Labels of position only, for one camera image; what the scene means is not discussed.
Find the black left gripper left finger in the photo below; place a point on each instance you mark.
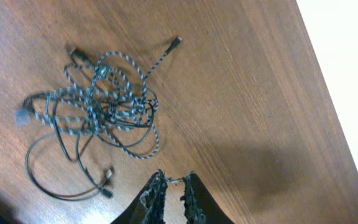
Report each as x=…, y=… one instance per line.
x=148, y=206

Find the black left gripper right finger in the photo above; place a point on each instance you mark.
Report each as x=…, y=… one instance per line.
x=200, y=206

